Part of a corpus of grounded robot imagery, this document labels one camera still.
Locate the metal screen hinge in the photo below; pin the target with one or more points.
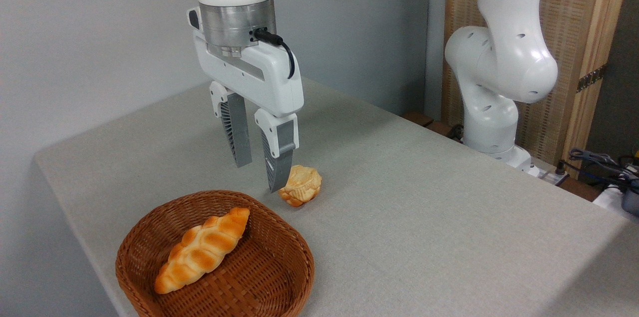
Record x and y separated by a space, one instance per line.
591 78

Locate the small round bread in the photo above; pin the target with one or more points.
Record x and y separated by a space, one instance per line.
302 184

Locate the white power strip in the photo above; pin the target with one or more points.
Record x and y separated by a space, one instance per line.
546 174

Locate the long braided bread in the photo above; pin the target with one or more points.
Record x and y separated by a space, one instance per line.
199 252

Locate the blue-grey plastic object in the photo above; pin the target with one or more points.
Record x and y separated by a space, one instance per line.
631 199

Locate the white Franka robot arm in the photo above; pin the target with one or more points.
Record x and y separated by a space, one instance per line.
504 57

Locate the brown wicker basket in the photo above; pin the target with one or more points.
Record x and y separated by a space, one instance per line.
264 277

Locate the wooden woven screen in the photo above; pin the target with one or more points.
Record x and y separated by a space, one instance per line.
574 17

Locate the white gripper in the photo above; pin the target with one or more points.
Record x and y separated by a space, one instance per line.
269 82

